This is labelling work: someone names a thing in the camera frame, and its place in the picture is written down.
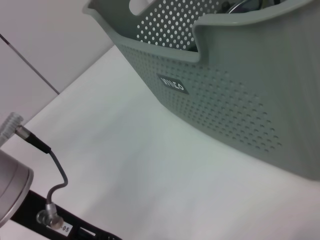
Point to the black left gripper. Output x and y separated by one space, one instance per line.
75 225

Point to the glass teacup with black sleeve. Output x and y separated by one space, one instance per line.
243 6

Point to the grey-green perforated storage bin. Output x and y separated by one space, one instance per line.
237 87

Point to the left gripper silver fitting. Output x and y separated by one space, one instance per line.
50 216

